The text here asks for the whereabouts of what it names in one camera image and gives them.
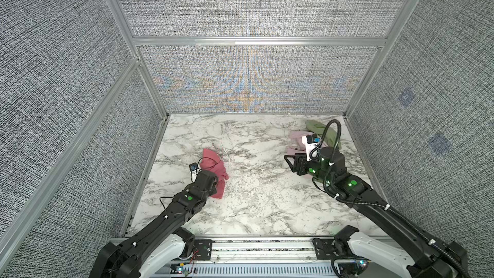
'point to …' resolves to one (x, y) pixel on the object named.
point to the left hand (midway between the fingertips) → (209, 182)
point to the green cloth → (330, 138)
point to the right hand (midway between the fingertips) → (289, 154)
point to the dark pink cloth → (211, 163)
